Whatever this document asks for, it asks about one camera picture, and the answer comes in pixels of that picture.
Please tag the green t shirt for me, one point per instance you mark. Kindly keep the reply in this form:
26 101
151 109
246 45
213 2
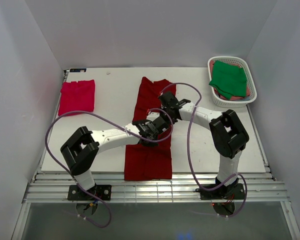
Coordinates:
227 80

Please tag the folded pink t shirt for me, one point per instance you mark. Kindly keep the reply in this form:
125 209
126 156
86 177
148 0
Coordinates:
77 96

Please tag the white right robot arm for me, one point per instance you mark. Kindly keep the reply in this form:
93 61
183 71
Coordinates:
228 134

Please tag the dark red t shirt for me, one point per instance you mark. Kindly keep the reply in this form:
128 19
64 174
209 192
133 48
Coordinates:
144 163

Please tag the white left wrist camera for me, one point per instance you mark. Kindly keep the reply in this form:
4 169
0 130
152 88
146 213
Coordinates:
151 115

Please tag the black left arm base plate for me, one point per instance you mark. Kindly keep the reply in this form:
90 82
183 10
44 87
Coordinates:
102 191

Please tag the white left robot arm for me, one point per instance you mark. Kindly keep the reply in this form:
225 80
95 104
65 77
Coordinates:
81 149

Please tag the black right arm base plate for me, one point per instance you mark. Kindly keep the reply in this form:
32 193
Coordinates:
234 191

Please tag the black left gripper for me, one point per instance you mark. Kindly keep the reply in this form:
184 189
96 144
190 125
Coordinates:
150 144

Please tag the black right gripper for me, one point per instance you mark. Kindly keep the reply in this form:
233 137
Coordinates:
165 108

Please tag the aluminium frame rails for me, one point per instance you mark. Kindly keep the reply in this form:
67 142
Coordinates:
53 188

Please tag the blue white label sticker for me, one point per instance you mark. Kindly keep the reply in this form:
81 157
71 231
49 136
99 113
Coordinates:
77 70

